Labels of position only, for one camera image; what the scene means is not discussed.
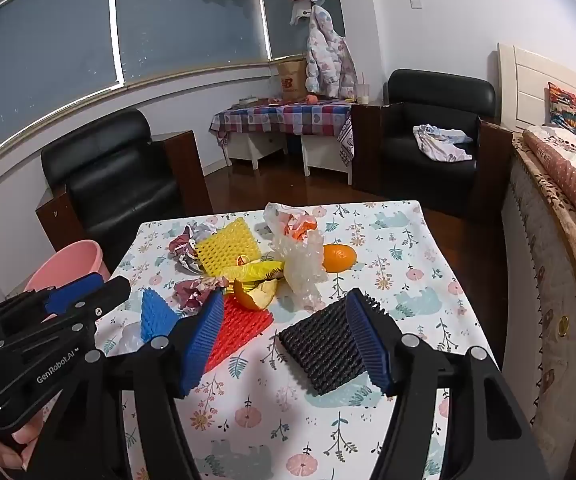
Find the floral padded jacket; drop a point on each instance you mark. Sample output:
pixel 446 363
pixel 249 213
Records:
pixel 325 55

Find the cream bed headboard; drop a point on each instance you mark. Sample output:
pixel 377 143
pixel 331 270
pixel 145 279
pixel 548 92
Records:
pixel 523 90

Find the person's left hand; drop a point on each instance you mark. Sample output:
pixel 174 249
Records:
pixel 7 452

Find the floral tablecloth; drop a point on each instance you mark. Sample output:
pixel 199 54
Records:
pixel 418 260

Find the maroon wrapping paper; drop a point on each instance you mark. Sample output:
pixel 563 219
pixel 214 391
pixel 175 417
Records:
pixel 182 252
pixel 190 292

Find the brown paper bag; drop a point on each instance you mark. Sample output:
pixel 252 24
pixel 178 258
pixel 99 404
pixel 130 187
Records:
pixel 292 80

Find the grey hat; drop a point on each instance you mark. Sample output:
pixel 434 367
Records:
pixel 299 12

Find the checkered tablecloth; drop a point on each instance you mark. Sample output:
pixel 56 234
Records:
pixel 288 115

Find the pink plastic bucket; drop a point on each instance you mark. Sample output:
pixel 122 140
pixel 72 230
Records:
pixel 72 260

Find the blue foam net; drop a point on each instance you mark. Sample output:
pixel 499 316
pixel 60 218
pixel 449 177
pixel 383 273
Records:
pixel 155 315

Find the brown dotted blanket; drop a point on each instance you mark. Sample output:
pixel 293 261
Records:
pixel 573 185

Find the red foam net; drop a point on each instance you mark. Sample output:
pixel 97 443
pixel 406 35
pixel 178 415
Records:
pixel 240 322

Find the white plastic bag orange print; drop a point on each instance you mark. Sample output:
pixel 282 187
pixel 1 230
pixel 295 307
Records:
pixel 293 222

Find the white low cabinet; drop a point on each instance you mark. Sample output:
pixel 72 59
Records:
pixel 258 147
pixel 323 155

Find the yellow plastic bag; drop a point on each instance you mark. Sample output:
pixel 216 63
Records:
pixel 253 271

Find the white printed cloth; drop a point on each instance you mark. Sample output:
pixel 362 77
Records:
pixel 438 145

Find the clear plastic bag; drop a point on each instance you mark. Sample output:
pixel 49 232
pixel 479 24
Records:
pixel 127 337
pixel 303 265

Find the black leather armchair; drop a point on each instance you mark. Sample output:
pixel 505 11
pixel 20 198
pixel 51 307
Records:
pixel 433 105
pixel 117 180

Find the window with blue blind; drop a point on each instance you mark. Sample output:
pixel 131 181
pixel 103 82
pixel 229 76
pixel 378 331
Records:
pixel 177 20

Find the colourful patterned pillow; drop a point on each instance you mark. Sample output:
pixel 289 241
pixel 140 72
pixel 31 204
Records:
pixel 568 110

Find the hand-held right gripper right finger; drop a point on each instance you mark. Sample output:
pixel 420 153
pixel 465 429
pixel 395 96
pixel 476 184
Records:
pixel 368 350

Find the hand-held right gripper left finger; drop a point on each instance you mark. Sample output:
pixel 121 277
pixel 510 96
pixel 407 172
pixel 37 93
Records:
pixel 202 345

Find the black foam net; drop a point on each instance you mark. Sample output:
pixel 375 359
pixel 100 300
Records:
pixel 318 345

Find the cup with straw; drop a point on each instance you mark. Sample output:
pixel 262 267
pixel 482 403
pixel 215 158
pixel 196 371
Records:
pixel 364 96

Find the orange peel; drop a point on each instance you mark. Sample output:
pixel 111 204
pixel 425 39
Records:
pixel 248 300

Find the stack of books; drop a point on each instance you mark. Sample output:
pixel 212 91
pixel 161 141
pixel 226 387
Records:
pixel 249 101

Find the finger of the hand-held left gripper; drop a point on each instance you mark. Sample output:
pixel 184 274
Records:
pixel 112 292
pixel 75 292

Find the yellow foam net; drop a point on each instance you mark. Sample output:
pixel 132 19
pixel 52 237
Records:
pixel 225 247

